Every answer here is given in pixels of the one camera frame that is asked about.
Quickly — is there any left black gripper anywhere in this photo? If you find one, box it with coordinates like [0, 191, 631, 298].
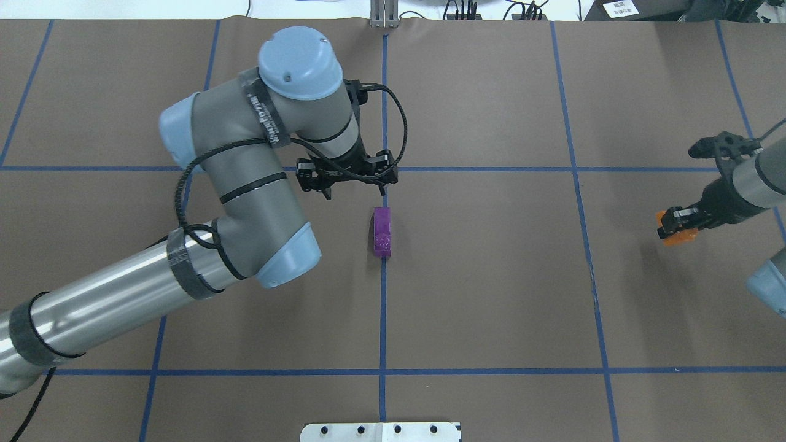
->
[297, 149, 400, 201]

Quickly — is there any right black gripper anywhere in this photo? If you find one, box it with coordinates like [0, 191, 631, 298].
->
[657, 131, 765, 240]

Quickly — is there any orange trapezoid block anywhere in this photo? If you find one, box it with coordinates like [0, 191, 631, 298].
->
[656, 207, 699, 246]

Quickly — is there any purple trapezoid block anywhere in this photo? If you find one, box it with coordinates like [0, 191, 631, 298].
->
[372, 207, 391, 258]

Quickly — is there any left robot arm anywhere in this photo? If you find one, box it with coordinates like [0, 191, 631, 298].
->
[1, 27, 405, 399]

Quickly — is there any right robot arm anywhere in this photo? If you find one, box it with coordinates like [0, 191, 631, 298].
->
[656, 131, 785, 244]

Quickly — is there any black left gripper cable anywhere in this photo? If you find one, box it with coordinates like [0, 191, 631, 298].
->
[174, 81, 408, 246]

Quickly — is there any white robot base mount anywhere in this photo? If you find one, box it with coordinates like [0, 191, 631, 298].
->
[298, 422, 462, 441]

